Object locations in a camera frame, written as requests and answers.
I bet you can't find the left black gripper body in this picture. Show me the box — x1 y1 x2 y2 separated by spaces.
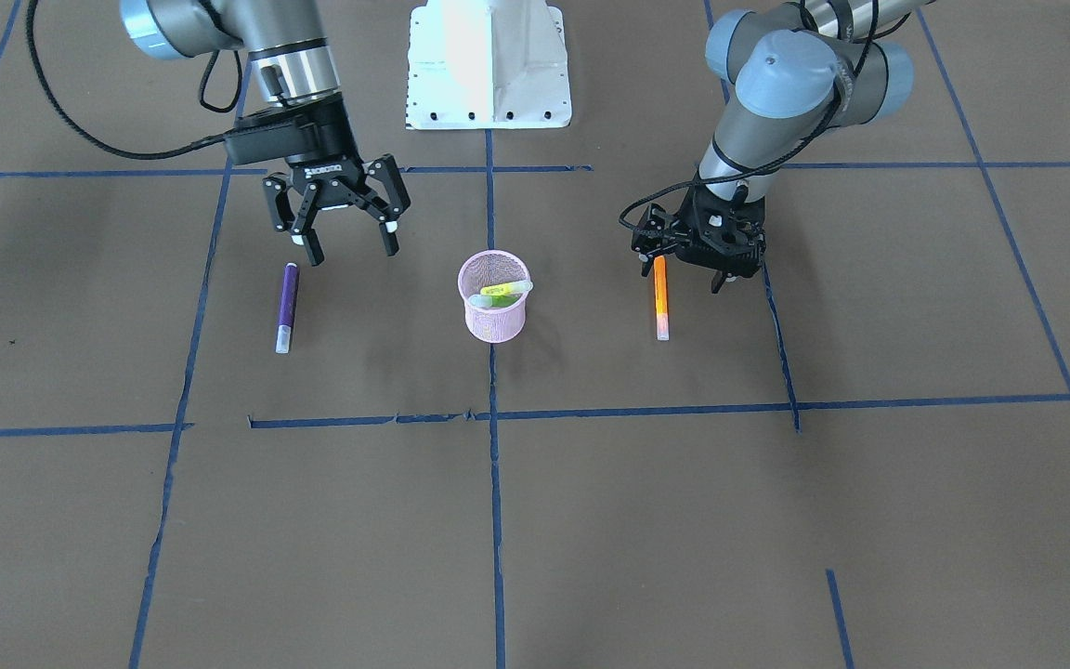
674 185 765 278

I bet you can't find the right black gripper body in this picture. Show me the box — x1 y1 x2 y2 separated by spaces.
268 90 368 211

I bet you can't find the orange highlighter pen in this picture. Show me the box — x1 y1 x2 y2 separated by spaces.
651 256 671 343

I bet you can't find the purple highlighter pen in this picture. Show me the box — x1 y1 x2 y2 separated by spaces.
275 262 300 355

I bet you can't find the yellow highlighter pen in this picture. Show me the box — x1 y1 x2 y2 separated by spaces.
479 280 532 299

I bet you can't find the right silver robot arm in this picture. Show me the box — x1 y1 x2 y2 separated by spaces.
119 1 411 267

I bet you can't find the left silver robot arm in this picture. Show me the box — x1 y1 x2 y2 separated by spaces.
630 1 919 292

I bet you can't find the pink mesh pen holder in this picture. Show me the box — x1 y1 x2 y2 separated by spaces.
457 250 532 344

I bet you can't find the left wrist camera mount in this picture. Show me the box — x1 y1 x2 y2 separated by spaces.
630 203 687 255

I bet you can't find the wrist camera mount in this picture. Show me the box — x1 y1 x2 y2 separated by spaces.
630 203 687 255
221 120 314 166

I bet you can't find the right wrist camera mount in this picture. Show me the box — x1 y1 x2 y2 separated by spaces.
221 120 314 166

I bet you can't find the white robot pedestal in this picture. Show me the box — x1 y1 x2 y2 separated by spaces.
406 1 574 131

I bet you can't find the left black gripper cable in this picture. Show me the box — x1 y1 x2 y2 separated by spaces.
617 0 881 233

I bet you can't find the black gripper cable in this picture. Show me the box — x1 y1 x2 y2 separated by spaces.
617 0 881 233
26 0 294 161

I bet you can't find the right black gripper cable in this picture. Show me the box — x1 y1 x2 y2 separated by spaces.
26 0 294 161

